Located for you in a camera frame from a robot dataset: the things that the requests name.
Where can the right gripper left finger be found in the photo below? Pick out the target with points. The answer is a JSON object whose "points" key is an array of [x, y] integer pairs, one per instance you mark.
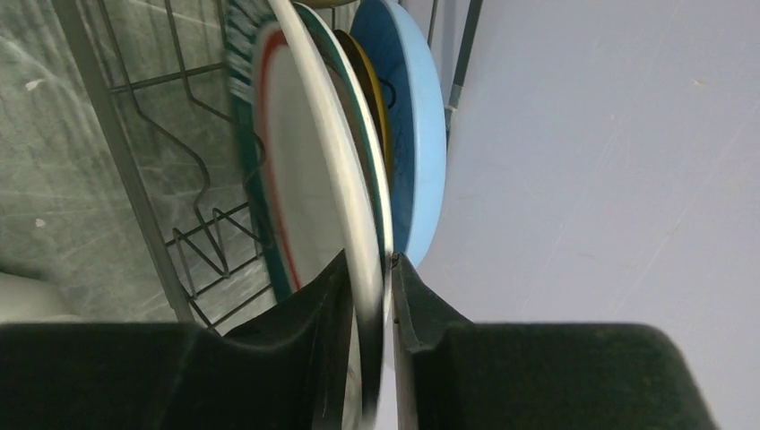
{"points": [[284, 369]]}

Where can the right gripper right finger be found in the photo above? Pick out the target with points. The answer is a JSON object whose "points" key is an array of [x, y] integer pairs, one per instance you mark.
{"points": [[453, 373]]}

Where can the red striped green rim plate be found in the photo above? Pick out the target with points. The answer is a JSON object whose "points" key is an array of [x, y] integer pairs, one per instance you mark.
{"points": [[306, 187]]}

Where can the green rimmed white plate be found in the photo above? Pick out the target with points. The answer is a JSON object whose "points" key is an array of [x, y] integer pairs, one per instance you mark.
{"points": [[361, 124]]}

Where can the blue plate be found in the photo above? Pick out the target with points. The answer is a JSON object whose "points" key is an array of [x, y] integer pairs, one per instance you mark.
{"points": [[399, 52]]}

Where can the yellow brown patterned plate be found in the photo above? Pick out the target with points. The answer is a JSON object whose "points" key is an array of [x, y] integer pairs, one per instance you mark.
{"points": [[373, 90]]}

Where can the white pvc pipe frame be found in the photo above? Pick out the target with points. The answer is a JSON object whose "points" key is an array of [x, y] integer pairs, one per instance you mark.
{"points": [[25, 300]]}

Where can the black wire dish rack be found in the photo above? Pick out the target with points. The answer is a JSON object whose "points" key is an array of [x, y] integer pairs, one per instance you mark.
{"points": [[155, 73]]}

